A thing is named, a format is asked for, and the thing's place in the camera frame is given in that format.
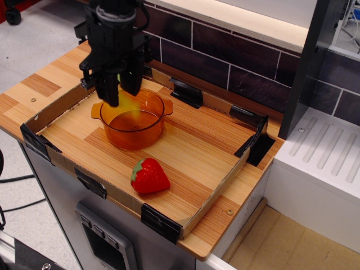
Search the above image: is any red plastic toy strawberry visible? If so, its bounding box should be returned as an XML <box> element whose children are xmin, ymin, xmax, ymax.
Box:
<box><xmin>130</xmin><ymin>158</ymin><xmax>170</xmax><ymax>194</ymax></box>

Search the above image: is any yellow plastic toy banana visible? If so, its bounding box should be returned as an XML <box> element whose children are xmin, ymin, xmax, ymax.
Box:
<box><xmin>117</xmin><ymin>74</ymin><xmax>141</xmax><ymax>125</ymax></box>

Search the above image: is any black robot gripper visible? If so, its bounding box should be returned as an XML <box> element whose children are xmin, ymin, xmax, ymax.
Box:
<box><xmin>79</xmin><ymin>1</ymin><xmax>151</xmax><ymax>107</ymax></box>

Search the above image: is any orange transparent plastic pot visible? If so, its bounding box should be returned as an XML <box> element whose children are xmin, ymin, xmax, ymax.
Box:
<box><xmin>91</xmin><ymin>89</ymin><xmax>173</xmax><ymax>150</ymax></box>

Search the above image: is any grey toy oven control panel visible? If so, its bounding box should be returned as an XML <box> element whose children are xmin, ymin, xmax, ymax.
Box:
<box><xmin>75</xmin><ymin>202</ymin><xmax>138</xmax><ymax>270</ymax></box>

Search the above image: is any black floor cable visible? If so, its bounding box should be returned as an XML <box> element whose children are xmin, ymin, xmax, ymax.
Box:
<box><xmin>0</xmin><ymin>174</ymin><xmax>35</xmax><ymax>184</ymax></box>

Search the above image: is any white toy sink drainboard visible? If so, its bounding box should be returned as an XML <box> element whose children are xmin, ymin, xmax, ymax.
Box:
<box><xmin>274</xmin><ymin>108</ymin><xmax>359</xmax><ymax>204</ymax></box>

